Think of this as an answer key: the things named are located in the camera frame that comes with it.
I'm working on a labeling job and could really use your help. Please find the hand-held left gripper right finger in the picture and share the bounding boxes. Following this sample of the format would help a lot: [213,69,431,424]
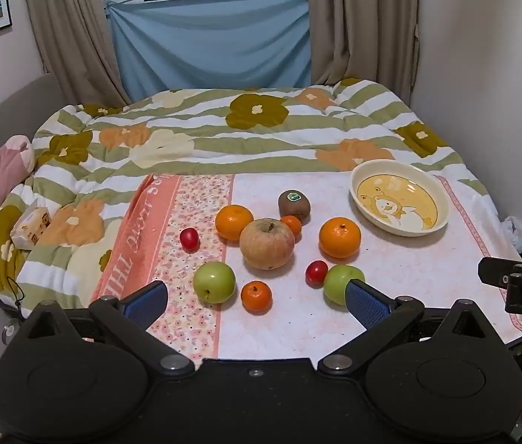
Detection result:
[317,278,509,376]

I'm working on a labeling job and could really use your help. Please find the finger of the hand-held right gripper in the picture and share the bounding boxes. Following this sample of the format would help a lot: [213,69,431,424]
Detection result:
[478,257,522,289]

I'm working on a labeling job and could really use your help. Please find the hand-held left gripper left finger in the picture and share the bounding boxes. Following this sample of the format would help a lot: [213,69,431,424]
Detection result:
[7,280,196,377]

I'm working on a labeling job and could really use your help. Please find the green apple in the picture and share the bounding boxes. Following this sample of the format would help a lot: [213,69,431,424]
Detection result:
[323,265,366,306]
[193,261,237,305]

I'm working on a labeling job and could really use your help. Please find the large orange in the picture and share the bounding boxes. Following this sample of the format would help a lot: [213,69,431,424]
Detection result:
[319,217,362,260]
[215,204,255,242]

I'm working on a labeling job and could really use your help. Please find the cream bear-print bowl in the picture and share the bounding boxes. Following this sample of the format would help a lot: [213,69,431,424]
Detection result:
[350,159,451,238]

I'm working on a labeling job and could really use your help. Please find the small tangerine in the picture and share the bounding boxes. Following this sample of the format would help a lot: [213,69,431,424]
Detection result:
[280,215,303,242]
[241,281,273,313]

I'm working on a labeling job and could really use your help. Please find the white plastic bag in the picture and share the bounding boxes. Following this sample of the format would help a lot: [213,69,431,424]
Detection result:
[499,215,522,247]

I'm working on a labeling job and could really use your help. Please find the pink printed cloth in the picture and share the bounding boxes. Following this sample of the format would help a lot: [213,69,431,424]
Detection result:
[90,172,522,361]

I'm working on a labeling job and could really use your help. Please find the pale red apple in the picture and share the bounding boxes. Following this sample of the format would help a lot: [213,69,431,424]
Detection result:
[239,218,296,271]

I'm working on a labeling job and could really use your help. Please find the brown kiwi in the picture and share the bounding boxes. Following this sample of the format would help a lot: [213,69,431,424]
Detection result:
[278,189,312,221]

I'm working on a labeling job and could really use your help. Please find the tissue packet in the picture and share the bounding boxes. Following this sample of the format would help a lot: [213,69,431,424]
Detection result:
[10,199,53,248]

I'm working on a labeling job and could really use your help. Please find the floral striped blanket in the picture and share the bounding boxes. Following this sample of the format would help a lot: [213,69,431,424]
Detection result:
[0,78,502,320]

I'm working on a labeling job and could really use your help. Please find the grey upholstered headboard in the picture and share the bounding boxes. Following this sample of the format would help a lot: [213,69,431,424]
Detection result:
[0,73,65,287]

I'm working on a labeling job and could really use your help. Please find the blue hanging cloth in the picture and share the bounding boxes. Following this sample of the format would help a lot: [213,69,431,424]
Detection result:
[105,0,312,99]

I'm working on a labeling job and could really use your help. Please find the beige curtain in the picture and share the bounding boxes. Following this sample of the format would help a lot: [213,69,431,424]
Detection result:
[21,0,131,106]
[302,0,421,102]

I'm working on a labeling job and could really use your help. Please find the black lanyard strap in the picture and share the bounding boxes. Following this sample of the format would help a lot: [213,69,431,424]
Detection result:
[6,276,28,320]

